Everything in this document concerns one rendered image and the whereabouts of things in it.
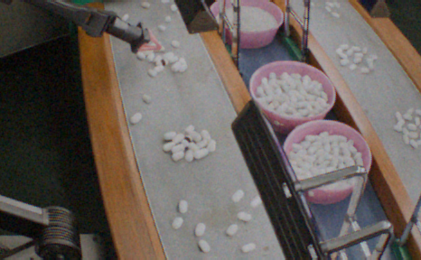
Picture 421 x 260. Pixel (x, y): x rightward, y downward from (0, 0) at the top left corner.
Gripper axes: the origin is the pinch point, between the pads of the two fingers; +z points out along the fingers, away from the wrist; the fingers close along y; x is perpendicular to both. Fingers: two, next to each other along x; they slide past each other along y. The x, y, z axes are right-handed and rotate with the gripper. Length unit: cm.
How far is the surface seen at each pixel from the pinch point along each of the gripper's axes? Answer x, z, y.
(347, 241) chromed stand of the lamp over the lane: -31, -9, -102
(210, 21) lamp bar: -25.0, -9.9, -27.5
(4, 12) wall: 77, -30, 129
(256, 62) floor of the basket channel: -10.2, 34.0, 2.5
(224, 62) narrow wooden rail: -8.2, 17.9, -6.5
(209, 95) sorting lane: -1.2, 13.8, -17.2
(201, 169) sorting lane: 4.9, 6.9, -44.4
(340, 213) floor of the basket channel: -12, 36, -66
